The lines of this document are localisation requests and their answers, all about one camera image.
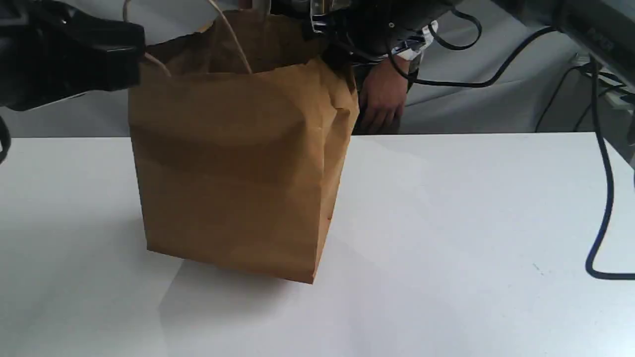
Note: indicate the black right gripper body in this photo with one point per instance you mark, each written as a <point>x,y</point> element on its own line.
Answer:
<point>364,32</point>

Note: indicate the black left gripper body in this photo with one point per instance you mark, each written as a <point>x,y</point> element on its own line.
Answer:
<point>51,51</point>

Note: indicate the brown paper bag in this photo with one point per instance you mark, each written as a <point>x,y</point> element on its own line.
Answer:
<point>239,135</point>

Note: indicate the person's bare hand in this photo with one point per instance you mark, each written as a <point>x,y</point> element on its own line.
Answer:
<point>382,98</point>

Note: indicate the grey backdrop cloth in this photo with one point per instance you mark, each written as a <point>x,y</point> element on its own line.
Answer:
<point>513,104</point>

